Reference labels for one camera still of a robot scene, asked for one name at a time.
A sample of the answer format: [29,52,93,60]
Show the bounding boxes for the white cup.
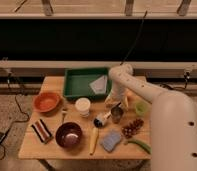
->
[75,98,91,117]

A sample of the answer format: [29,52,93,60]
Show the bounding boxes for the bunch of red grapes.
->
[122,119,144,138]

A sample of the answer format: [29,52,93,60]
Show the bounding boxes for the black and white brush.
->
[93,110,111,128]

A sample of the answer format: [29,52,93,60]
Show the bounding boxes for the grey cloth in tray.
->
[90,75,107,94]

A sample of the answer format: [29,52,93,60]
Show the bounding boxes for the black cable right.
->
[120,10,149,66]

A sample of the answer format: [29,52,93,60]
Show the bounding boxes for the blue sponge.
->
[100,130,122,152]

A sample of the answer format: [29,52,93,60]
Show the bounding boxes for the metal fork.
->
[61,108,67,123]

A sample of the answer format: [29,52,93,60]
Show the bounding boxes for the small green cup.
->
[135,101,148,116]

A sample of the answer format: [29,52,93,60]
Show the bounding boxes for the green plastic tray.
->
[63,67,112,101]

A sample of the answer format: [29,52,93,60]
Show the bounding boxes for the black cable left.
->
[6,73,30,134]

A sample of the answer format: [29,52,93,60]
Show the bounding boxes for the wooden table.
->
[17,75,153,161]

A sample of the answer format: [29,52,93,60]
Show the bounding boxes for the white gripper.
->
[105,88,129,111]

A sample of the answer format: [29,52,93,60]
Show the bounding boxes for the black cable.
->
[6,73,30,134]
[120,10,149,66]

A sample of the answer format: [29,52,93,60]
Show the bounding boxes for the metal cup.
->
[111,107,123,124]

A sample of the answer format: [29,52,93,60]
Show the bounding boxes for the green pepper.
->
[124,139,151,154]

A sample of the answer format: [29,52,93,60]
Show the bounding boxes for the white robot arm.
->
[109,64,197,171]

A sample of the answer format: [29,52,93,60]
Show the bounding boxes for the purple bowl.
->
[55,122,82,148]

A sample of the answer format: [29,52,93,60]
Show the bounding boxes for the orange bowl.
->
[33,92,61,113]

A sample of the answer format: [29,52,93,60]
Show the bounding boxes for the orange fruit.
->
[125,90,133,101]

